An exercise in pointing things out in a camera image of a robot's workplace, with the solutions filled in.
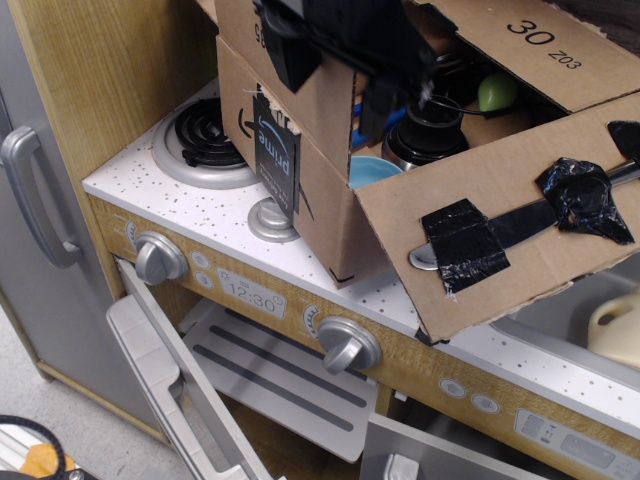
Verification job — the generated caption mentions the black cable loop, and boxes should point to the black cable loop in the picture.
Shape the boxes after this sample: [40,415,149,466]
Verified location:
[0,414,66,474]

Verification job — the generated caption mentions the grey dishwasher door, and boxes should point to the grey dishwasher door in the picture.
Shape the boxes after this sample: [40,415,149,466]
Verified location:
[359,413,539,480]

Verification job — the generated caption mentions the white oven rack tray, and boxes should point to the white oven rack tray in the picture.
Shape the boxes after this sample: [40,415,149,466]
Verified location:
[178,300,378,463]

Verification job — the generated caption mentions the green pear toy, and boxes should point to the green pear toy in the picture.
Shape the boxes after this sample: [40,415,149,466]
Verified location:
[477,73,518,113]

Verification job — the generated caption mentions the large cardboard box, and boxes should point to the large cardboard box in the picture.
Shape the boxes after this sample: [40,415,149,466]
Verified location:
[203,1,639,341]

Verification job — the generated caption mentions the grey toy fridge door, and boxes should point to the grey toy fridge door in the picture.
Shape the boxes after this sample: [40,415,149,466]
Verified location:
[1,2,156,427]

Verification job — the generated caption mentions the silver right stove knob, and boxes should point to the silver right stove knob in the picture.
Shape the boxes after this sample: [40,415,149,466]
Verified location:
[318,316,383,375]

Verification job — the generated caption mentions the light blue bowl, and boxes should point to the light blue bowl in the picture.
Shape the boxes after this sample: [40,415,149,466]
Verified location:
[349,156,402,189]

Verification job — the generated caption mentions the silver left stove knob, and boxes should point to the silver left stove knob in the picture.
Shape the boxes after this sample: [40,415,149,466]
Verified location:
[135,230,189,285]

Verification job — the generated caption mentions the silver toy sink basin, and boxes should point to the silver toy sink basin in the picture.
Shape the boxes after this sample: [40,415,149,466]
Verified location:
[491,254,639,391]

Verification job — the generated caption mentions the orange chip snack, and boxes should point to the orange chip snack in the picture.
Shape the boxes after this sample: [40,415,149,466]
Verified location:
[19,444,59,478]

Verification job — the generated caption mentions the silver stove knob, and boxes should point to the silver stove knob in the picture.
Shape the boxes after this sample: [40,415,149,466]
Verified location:
[135,230,189,285]
[318,316,383,375]

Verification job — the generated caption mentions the black coil stove burner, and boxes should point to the black coil stove burner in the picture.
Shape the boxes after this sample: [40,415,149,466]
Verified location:
[152,98,258,190]

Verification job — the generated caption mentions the small silver burner disc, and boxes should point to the small silver burner disc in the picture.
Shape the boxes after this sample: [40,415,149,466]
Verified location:
[247,197,299,243]

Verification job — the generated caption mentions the cream ceramic jug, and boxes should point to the cream ceramic jug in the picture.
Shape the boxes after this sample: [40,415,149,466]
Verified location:
[587,292,639,369]

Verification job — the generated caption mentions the wooden toy kitchen unit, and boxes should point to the wooden toy kitchen unit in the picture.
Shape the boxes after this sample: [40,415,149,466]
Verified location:
[9,1,639,479]

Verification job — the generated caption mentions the silver knife taped on flap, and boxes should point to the silver knife taped on flap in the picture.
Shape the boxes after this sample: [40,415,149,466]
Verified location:
[409,157,639,271]

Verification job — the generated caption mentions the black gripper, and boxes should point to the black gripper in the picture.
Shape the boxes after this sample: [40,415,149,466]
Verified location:
[254,1,436,138]

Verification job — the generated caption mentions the open grey oven door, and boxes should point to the open grey oven door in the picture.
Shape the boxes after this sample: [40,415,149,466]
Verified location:
[106,258,271,479]

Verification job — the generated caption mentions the grey fridge door handle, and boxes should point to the grey fridge door handle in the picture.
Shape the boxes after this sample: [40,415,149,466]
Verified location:
[1,125,82,269]

